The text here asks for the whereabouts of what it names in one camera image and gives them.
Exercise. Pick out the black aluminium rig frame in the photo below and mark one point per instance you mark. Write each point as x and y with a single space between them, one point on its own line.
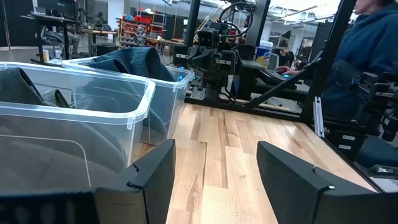
329 56

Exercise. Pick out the silver aluminium bracket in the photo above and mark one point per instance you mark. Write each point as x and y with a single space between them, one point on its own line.
318 118

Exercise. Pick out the dark blue baseball cap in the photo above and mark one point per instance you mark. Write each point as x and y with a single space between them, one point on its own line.
133 62

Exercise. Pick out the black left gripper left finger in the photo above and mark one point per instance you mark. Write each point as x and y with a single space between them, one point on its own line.
149 186

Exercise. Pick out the person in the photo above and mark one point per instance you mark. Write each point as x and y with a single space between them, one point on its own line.
367 46
284 56

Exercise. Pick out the white labelled bucket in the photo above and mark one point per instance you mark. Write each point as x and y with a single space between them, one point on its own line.
263 54

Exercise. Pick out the clear plastic bin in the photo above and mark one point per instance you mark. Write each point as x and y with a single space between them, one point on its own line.
183 77
136 104

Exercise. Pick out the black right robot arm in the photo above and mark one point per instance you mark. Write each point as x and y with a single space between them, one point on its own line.
217 84

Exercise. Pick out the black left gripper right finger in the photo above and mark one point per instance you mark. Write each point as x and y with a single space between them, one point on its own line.
292 186

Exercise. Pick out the shelf with red bins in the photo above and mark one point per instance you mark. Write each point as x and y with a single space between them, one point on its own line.
136 29

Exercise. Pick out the blue chair seat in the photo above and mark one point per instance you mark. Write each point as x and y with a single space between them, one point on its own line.
376 152

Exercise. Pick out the black workshop desk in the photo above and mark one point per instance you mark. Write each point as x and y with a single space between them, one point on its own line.
66 40

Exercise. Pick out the person's hand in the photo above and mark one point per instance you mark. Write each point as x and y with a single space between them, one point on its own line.
284 70

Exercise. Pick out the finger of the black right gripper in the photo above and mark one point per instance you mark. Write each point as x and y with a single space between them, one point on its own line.
180 62
225 67

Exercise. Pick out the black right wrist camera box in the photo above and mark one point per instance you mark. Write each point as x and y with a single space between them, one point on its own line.
207 37

